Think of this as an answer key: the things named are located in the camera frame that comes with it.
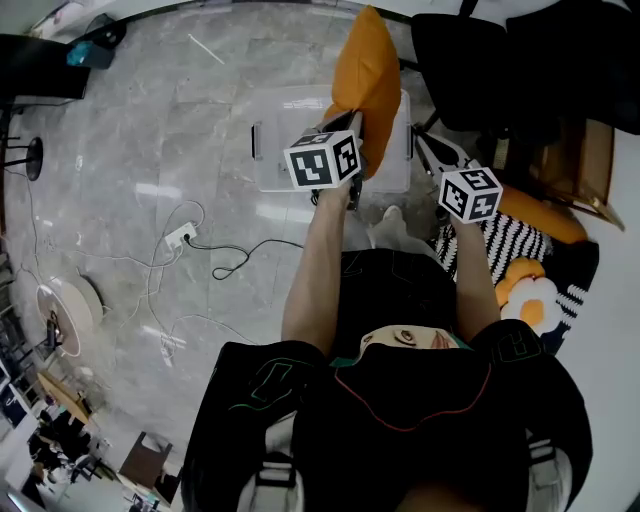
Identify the light wooden table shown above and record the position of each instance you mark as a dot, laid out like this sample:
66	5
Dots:
65	400

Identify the pale gold cylinder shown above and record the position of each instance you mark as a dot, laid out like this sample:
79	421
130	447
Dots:
597	201

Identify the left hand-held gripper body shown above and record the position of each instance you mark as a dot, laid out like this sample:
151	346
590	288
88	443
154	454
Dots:
312	167

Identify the wooden side table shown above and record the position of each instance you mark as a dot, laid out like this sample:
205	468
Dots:
595	150

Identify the white stick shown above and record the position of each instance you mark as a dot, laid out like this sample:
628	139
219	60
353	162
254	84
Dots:
206	49

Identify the person's right forearm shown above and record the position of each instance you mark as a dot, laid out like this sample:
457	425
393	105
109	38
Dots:
475	280

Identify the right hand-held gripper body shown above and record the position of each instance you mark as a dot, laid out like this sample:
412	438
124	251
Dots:
470	197

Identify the white power strip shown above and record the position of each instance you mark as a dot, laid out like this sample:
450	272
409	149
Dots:
180	235

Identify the person's left forearm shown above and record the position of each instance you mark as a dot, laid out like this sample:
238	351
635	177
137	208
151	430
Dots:
315	275

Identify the black round-base stand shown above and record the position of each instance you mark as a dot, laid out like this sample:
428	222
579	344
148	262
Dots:
35	160

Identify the clear plastic storage box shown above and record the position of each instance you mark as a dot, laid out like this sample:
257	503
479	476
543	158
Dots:
290	115

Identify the black rectangular table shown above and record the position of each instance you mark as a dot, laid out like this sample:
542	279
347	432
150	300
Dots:
40	70

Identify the black white striped throw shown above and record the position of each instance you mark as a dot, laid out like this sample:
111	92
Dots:
510	240

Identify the teal bag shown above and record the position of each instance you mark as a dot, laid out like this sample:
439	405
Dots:
80	54

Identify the person's white shoe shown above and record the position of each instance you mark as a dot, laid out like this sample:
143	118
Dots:
392	214

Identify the person's black t-shirt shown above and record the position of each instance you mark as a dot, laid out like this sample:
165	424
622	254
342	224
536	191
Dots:
400	390

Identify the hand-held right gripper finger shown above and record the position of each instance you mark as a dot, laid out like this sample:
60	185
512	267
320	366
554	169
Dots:
426	150
435	144

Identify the person's grey trousers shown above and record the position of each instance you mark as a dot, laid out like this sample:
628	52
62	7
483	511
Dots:
395	237

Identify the orange square pillow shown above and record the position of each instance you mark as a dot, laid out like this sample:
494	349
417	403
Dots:
367	75

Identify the black office chair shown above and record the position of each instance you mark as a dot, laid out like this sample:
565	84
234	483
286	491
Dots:
460	75

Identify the black waste bin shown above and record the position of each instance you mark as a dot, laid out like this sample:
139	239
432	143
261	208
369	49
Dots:
107	32

